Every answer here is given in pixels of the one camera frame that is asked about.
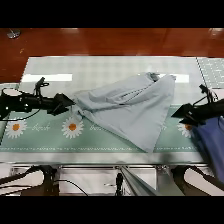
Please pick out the blue garment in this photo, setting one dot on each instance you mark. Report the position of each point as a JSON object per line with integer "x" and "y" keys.
{"x": 211, "y": 143}

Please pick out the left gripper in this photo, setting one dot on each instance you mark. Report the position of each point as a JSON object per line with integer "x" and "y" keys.
{"x": 60, "y": 102}

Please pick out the light grey T-shirt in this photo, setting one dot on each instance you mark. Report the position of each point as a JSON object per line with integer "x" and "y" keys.
{"x": 133, "y": 110}

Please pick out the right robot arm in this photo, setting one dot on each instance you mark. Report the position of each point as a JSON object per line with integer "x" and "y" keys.
{"x": 211, "y": 109}

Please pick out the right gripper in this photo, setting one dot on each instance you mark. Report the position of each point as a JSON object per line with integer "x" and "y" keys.
{"x": 188, "y": 113}

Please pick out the silver frame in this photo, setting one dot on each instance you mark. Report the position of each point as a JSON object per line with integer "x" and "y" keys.
{"x": 140, "y": 185}

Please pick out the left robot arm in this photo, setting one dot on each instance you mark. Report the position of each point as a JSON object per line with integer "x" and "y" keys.
{"x": 20, "y": 102}

